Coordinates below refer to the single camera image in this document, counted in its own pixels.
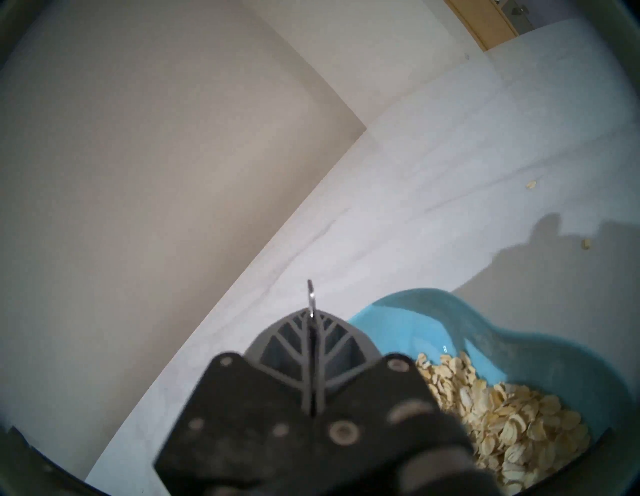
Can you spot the blue flower-shaped bowl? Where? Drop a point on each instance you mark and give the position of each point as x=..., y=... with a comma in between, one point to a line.
x=525, y=355

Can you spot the oat cereal pile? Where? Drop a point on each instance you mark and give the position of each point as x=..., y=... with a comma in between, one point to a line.
x=510, y=430

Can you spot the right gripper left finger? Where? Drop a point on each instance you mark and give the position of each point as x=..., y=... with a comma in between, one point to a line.
x=240, y=420

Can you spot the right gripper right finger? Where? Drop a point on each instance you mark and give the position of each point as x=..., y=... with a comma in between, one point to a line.
x=380, y=405

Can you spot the wooden door frame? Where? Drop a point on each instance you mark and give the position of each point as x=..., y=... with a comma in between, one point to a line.
x=487, y=25

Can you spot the metal spoon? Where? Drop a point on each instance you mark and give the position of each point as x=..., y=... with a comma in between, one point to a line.
x=311, y=300

